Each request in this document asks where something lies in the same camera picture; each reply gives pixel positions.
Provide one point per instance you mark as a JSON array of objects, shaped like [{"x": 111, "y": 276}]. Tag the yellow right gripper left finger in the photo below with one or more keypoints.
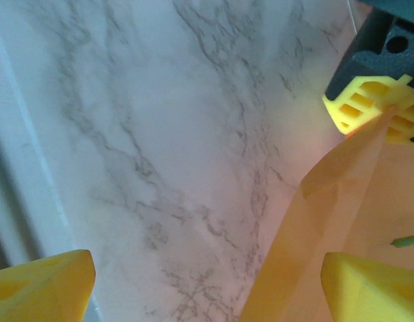
[{"x": 39, "y": 292}]

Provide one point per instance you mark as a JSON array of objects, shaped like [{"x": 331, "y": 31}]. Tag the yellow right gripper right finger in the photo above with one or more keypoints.
[{"x": 374, "y": 292}]

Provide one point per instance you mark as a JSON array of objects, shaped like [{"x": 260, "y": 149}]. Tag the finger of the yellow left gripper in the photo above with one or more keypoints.
[
  {"x": 337, "y": 104},
  {"x": 413, "y": 112}
]

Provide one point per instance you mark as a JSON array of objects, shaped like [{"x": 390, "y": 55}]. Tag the white pink-edged fake rose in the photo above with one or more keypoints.
[{"x": 408, "y": 241}]

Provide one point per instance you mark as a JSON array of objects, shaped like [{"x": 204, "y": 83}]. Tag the orange wrapping paper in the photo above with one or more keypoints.
[{"x": 344, "y": 201}]

